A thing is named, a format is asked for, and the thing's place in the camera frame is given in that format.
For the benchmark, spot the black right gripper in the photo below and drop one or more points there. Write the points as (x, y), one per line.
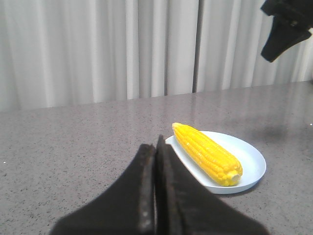
(291, 23)

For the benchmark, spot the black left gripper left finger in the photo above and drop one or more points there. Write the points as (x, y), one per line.
(125, 208)

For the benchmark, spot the yellow corn cob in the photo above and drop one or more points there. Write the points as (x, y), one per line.
(218, 163)

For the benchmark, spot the white curtain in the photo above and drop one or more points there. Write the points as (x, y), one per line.
(67, 52)

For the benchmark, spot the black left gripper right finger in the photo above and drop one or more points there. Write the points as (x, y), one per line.
(185, 207)

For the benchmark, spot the light blue plate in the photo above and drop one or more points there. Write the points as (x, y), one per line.
(252, 161)

